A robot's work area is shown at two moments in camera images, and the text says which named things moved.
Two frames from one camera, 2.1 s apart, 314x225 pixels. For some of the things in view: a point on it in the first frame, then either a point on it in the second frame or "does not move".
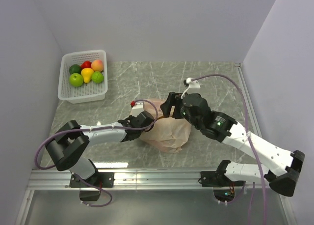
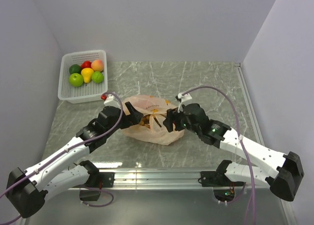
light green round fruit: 97,77 does not move
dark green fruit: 75,69 does not move
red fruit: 86,64 does not move
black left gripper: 131,117 -> 134,116
